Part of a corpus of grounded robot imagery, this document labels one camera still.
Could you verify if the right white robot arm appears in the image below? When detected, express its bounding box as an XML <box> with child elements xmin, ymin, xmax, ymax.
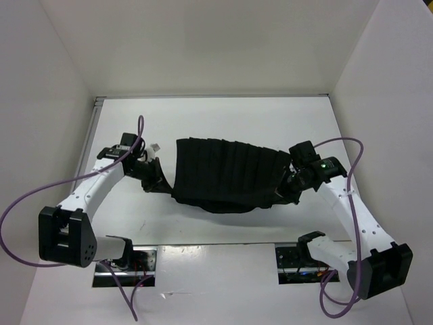
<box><xmin>276</xmin><ymin>155</ymin><xmax>413</xmax><ymax>300</ymax></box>

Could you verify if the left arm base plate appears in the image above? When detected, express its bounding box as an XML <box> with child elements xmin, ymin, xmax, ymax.
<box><xmin>92</xmin><ymin>246</ymin><xmax>158</xmax><ymax>288</ymax></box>

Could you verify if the black pleated skirt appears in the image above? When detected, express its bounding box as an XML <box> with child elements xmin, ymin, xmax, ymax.
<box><xmin>141</xmin><ymin>137</ymin><xmax>291</xmax><ymax>214</ymax></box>

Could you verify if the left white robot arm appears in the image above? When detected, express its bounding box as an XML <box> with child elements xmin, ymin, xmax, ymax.
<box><xmin>39</xmin><ymin>133</ymin><xmax>161</xmax><ymax>271</ymax></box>

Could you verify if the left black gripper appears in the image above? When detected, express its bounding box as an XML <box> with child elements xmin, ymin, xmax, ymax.
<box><xmin>126</xmin><ymin>156</ymin><xmax>173</xmax><ymax>194</ymax></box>

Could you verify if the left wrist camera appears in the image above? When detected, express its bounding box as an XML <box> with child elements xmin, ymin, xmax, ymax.
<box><xmin>143</xmin><ymin>144</ymin><xmax>160</xmax><ymax>162</ymax></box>

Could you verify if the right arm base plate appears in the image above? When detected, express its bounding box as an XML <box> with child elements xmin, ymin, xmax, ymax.
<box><xmin>275</xmin><ymin>242</ymin><xmax>334</xmax><ymax>284</ymax></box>

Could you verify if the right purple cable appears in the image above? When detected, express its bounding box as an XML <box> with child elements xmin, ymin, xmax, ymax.
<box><xmin>313</xmin><ymin>136</ymin><xmax>365</xmax><ymax>319</ymax></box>

